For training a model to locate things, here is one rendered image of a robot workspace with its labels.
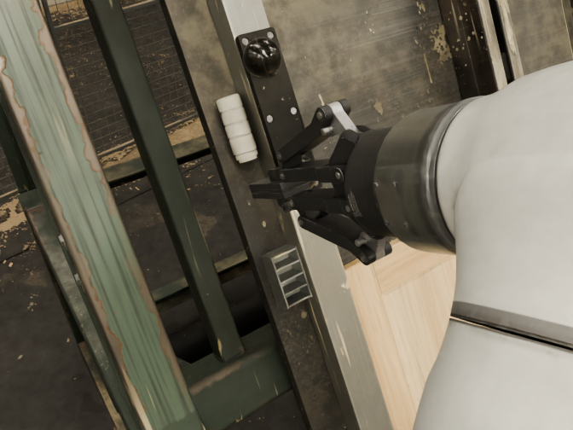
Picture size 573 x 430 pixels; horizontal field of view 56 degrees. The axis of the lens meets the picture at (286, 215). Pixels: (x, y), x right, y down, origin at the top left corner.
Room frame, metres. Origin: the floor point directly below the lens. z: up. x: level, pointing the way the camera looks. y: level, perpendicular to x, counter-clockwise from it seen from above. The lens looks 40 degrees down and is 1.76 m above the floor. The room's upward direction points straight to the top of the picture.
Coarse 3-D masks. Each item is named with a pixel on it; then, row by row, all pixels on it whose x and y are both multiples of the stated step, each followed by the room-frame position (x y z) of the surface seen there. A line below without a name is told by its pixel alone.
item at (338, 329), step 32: (224, 0) 0.63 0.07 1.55; (256, 0) 0.65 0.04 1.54; (224, 32) 0.62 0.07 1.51; (256, 128) 0.57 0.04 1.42; (288, 224) 0.51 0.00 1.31; (320, 256) 0.49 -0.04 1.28; (320, 288) 0.47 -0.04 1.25; (320, 320) 0.45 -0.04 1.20; (352, 320) 0.46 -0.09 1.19; (352, 352) 0.43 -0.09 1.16; (352, 384) 0.40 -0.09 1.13; (352, 416) 0.38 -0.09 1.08; (384, 416) 0.39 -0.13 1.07
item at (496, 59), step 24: (456, 0) 0.80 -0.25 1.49; (480, 0) 0.77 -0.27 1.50; (504, 0) 0.79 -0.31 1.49; (456, 24) 0.79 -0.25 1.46; (480, 24) 0.76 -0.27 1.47; (504, 24) 0.77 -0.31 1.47; (456, 48) 0.78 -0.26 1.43; (480, 48) 0.75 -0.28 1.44; (504, 48) 0.76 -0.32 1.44; (456, 72) 0.78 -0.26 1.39; (480, 72) 0.74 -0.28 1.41; (504, 72) 0.73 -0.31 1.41
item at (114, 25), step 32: (96, 0) 0.65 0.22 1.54; (96, 32) 0.65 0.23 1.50; (128, 32) 0.64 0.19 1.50; (128, 64) 0.62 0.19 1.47; (128, 96) 0.60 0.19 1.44; (160, 128) 0.59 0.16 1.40; (160, 160) 0.56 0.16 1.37; (160, 192) 0.54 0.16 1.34; (192, 224) 0.53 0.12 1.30; (192, 256) 0.50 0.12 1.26; (192, 288) 0.50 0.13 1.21; (224, 320) 0.47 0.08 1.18; (224, 352) 0.44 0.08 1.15; (256, 352) 0.44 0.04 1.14; (192, 384) 0.40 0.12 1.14; (224, 384) 0.40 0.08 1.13; (256, 384) 0.41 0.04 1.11; (288, 384) 0.43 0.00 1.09; (224, 416) 0.38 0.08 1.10
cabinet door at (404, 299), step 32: (416, 256) 0.56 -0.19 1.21; (448, 256) 0.58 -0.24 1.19; (352, 288) 0.50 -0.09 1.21; (384, 288) 0.52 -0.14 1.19; (416, 288) 0.54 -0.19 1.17; (448, 288) 0.56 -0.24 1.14; (384, 320) 0.49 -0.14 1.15; (416, 320) 0.51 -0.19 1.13; (448, 320) 0.53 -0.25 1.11; (384, 352) 0.46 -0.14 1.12; (416, 352) 0.48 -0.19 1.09; (384, 384) 0.43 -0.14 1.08; (416, 384) 0.45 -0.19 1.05
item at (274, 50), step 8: (256, 40) 0.50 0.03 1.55; (264, 40) 0.50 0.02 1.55; (272, 40) 0.51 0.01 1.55; (248, 48) 0.50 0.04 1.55; (256, 48) 0.49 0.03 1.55; (264, 48) 0.49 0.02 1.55; (272, 48) 0.49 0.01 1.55; (248, 56) 0.49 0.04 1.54; (256, 56) 0.49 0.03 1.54; (264, 56) 0.49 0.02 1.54; (272, 56) 0.49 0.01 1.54; (280, 56) 0.50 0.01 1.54; (248, 64) 0.49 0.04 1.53; (256, 64) 0.49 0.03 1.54; (264, 64) 0.49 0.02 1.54; (272, 64) 0.49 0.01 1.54; (280, 64) 0.50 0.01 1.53; (256, 72) 0.49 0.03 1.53; (264, 72) 0.49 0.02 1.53; (272, 72) 0.49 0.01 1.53
